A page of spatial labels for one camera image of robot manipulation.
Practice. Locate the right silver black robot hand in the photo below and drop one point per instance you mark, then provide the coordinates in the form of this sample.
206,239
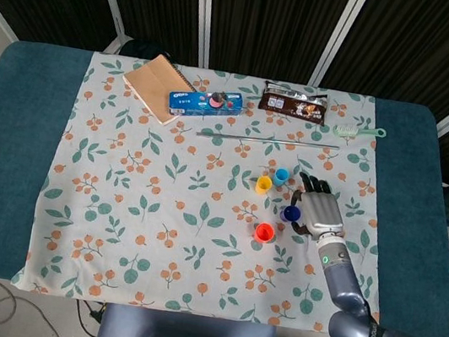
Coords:
322,211

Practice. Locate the dark blue plastic cup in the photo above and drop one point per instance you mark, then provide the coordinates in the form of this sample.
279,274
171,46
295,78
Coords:
290,214

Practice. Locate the light blue plastic cup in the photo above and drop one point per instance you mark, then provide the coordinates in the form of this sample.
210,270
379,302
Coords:
281,177

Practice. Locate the yellow plastic cup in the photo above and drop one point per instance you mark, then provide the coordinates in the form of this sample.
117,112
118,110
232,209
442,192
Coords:
263,185

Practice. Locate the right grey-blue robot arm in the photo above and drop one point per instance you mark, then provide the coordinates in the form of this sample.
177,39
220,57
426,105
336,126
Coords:
340,276

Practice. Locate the orange plastic cup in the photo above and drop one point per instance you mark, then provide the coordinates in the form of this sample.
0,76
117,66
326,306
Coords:
264,232

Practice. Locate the thin silver metal rod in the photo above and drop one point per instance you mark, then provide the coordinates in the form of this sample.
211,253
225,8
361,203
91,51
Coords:
255,138

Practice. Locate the brown chocolate snack packet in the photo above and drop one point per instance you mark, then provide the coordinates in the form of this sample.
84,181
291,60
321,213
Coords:
294,102

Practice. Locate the floral print tablecloth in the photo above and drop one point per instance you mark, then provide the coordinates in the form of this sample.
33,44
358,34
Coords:
158,209

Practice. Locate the blue Oreo cookie box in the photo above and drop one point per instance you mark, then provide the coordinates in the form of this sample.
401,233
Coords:
192,103

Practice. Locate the brown spiral notebook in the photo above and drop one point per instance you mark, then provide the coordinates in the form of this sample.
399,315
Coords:
156,85

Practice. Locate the black chair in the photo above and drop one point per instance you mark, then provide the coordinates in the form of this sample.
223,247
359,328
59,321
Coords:
145,50

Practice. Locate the teal table cover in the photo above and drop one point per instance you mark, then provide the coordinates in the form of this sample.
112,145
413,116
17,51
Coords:
6,142

